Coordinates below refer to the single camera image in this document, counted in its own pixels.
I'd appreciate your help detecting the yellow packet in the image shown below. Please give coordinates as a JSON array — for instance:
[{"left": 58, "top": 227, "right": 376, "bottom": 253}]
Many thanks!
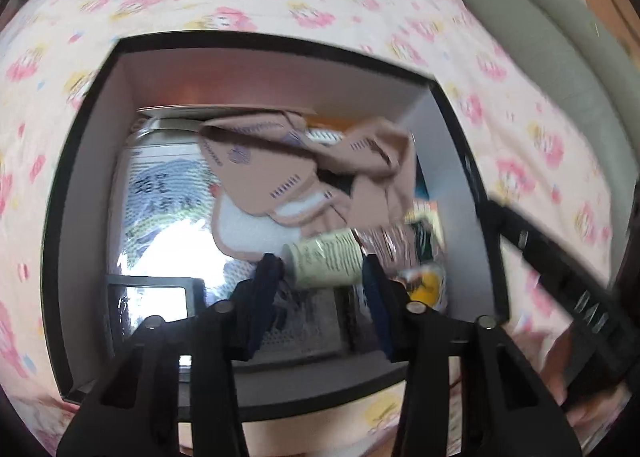
[{"left": 400, "top": 262, "right": 448, "bottom": 313}]

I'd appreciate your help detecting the person's right hand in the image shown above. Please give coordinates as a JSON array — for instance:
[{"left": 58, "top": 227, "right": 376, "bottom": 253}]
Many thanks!
[{"left": 542, "top": 334, "right": 631, "bottom": 438}]

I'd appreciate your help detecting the black storage box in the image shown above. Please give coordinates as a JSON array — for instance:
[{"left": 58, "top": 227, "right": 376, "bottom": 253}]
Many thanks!
[{"left": 41, "top": 31, "right": 511, "bottom": 425}]

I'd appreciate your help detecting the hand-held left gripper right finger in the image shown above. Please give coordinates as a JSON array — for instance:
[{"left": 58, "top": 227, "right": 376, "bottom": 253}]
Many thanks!
[{"left": 361, "top": 253, "right": 584, "bottom": 457}]

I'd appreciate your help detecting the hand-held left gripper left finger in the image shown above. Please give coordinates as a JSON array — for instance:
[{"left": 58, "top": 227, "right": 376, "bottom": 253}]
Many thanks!
[{"left": 56, "top": 253, "right": 286, "bottom": 457}]

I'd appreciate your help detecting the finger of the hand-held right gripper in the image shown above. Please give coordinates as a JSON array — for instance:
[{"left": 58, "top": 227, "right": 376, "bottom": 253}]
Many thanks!
[{"left": 480, "top": 200, "right": 533, "bottom": 258}]

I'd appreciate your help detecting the black framed packet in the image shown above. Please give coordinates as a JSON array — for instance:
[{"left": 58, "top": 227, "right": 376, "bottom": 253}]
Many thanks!
[{"left": 104, "top": 274, "right": 206, "bottom": 368}]

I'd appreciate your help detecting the brown face mask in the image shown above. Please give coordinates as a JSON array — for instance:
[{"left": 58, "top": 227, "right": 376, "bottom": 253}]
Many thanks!
[{"left": 197, "top": 110, "right": 418, "bottom": 260}]

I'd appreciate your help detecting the grey mesh packet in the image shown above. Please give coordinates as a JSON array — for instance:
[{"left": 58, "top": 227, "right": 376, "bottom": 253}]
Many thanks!
[{"left": 260, "top": 282, "right": 361, "bottom": 355}]

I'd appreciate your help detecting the clear packet with blue print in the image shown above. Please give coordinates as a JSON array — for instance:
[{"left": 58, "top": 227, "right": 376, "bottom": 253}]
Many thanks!
[{"left": 112, "top": 117, "right": 261, "bottom": 288}]

